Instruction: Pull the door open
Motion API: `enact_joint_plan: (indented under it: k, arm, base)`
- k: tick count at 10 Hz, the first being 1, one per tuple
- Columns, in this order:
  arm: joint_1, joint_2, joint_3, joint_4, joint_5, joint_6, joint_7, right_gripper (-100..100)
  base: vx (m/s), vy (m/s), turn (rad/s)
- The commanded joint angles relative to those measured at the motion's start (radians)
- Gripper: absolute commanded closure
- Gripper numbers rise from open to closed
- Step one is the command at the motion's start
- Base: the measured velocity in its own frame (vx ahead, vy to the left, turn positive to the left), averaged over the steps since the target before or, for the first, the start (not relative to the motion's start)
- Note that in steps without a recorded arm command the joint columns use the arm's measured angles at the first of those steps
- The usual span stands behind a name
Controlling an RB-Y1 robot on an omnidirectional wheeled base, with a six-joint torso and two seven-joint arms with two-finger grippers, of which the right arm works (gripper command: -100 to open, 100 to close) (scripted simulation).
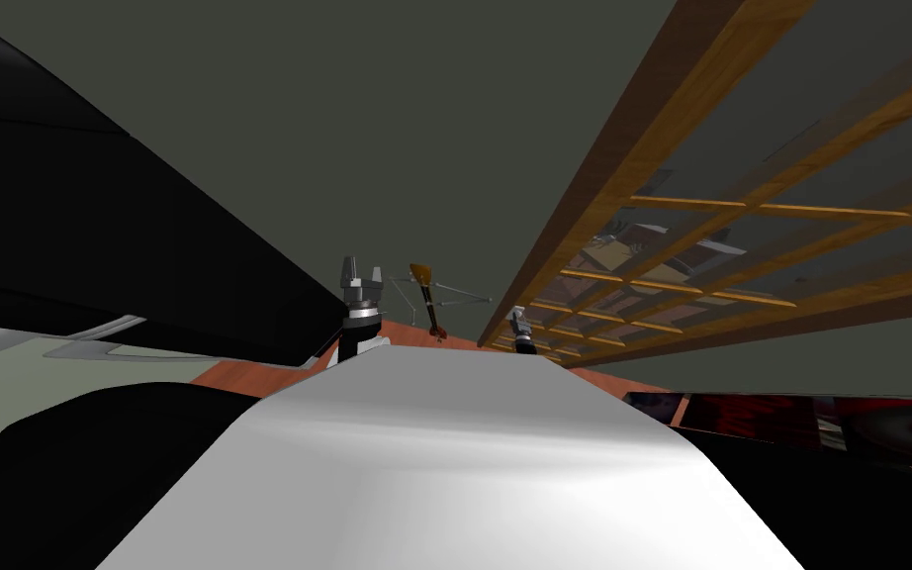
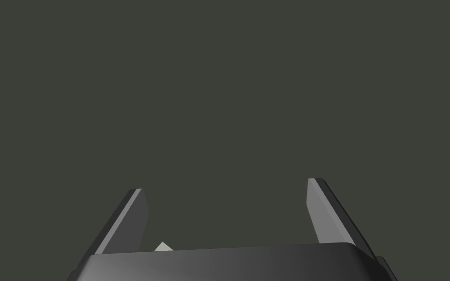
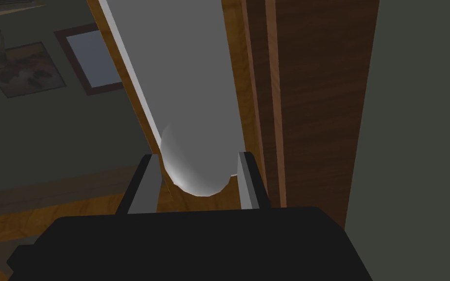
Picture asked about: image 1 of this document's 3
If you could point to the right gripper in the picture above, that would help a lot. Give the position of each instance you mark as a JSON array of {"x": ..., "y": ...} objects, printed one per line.
[{"x": 520, "y": 324}]

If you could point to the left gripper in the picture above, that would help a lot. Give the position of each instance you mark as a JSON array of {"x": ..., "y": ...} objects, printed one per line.
[{"x": 362, "y": 291}]

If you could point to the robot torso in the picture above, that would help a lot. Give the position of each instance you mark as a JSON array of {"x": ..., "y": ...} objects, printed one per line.
[{"x": 440, "y": 475}]

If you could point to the wooden lattice window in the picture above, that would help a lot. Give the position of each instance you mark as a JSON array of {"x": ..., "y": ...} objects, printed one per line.
[{"x": 662, "y": 158}]

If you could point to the large black slab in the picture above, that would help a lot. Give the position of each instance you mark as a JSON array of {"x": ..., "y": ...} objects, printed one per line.
[{"x": 92, "y": 222}]

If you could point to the dark red patterned rug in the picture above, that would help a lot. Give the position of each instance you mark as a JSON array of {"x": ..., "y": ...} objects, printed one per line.
[{"x": 780, "y": 419}]

